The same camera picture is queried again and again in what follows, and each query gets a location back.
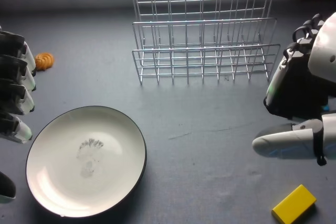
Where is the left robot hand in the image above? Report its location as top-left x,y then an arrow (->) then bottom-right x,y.
0,26 -> 37,205

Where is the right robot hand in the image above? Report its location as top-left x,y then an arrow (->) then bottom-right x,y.
251,11 -> 336,167

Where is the white plate with feathery smudge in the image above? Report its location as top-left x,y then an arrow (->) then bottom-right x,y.
25,105 -> 148,218

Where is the orange swirl cookie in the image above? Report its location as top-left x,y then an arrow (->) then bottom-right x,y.
35,52 -> 55,72

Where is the yellow rectangular block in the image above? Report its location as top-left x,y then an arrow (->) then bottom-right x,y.
271,184 -> 318,224

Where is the silver wire rack shelf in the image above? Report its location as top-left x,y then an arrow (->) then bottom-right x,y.
131,0 -> 281,85

